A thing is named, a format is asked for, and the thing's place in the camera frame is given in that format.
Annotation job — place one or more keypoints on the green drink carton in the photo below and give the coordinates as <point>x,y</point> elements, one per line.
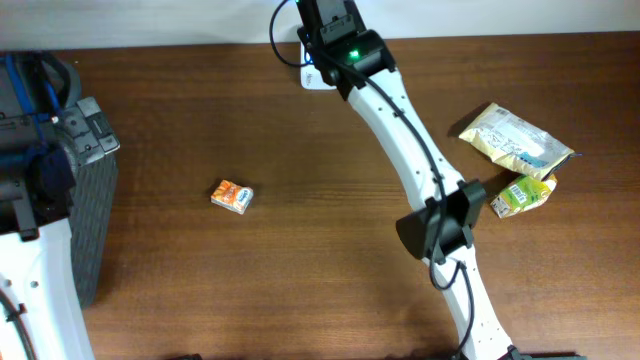
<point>523,194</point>

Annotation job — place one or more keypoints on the small orange white packet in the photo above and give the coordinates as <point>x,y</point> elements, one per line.
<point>232,196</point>

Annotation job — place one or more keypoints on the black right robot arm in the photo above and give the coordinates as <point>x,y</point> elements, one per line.
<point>445,206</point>

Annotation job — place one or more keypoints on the grey plastic mesh basket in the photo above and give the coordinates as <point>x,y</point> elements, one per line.
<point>96,173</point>

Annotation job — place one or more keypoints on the yellow snack bag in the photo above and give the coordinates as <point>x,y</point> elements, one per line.
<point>515,144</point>

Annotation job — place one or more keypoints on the white barcode scanner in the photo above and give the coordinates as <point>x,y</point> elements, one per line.
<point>311,78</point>

